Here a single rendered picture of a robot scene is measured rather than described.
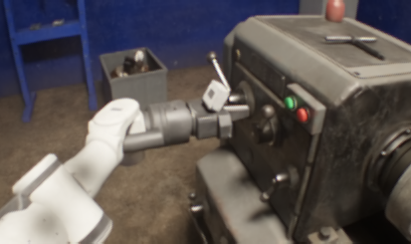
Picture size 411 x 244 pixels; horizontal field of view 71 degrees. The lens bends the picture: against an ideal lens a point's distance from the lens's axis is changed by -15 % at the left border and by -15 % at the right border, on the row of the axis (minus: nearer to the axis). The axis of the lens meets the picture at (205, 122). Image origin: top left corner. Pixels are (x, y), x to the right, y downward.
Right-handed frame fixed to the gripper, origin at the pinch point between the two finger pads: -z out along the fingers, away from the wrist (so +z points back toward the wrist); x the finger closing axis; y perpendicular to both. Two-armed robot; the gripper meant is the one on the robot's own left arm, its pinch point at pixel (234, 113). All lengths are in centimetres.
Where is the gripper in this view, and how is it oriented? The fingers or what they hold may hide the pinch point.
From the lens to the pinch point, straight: 71.3
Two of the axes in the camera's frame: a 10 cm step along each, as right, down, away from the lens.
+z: -9.5, 1.6, -2.8
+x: 3.2, 5.0, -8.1
